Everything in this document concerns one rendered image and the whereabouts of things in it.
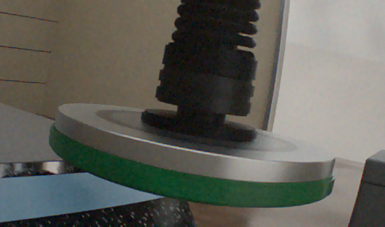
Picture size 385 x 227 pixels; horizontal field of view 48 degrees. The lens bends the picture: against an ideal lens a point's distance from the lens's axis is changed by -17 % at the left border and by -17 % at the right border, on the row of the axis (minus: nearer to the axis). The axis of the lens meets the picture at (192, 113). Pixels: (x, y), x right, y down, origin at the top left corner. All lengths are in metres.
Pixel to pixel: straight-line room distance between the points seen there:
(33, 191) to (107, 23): 6.49
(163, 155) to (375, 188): 0.93
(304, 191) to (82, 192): 0.22
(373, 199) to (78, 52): 6.32
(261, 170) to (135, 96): 6.13
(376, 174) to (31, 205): 0.91
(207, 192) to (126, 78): 6.25
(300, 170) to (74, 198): 0.22
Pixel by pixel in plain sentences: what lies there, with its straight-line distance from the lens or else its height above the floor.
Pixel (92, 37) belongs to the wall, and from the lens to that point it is 7.00.
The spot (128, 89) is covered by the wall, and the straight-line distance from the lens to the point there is 6.47.
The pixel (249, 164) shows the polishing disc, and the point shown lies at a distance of 0.27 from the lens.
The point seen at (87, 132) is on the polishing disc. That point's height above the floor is 0.92.
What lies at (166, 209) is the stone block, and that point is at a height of 0.82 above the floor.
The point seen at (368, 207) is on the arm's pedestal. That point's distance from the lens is 1.17.
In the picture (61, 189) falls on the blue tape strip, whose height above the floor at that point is 0.85.
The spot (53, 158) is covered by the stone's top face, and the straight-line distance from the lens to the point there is 0.45.
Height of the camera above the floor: 0.96
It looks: 4 degrees down
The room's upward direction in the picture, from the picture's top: 10 degrees clockwise
